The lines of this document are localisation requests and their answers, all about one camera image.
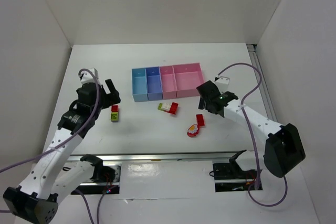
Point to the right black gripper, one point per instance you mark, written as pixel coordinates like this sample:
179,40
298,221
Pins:
206,94

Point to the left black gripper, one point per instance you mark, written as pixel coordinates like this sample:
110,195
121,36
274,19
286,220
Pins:
111,96

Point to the red lego plate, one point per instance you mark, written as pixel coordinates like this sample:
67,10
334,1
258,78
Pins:
200,120

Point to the small red lego brick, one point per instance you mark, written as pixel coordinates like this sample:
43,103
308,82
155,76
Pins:
114,108

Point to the lime green lego brick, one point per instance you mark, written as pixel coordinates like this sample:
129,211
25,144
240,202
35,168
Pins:
114,116

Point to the red flower lego piece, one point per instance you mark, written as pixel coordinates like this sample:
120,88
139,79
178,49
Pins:
193,130

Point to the green white lego piece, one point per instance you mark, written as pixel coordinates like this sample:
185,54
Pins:
164,107

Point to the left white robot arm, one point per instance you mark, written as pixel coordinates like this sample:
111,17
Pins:
37,197

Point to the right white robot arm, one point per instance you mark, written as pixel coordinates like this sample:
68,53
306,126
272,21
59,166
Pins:
283,149

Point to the light blue container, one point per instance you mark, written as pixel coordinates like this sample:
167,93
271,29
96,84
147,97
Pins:
139,85

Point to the large pink container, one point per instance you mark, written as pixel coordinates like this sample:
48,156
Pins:
188,77

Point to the small pink container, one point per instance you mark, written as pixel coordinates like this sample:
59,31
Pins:
168,81

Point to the dark blue container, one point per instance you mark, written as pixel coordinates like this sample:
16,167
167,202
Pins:
154,86

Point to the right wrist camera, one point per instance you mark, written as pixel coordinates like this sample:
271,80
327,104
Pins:
222,83

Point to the aluminium rail front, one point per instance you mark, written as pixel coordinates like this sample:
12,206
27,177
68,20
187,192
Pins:
166,156

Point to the aluminium rail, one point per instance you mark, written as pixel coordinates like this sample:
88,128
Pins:
263,87
166,156

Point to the aluminium rail right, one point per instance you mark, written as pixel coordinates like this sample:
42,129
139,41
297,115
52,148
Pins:
263,87

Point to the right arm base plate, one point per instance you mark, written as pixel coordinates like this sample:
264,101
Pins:
226,179

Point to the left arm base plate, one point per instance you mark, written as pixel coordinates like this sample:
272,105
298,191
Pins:
108,182

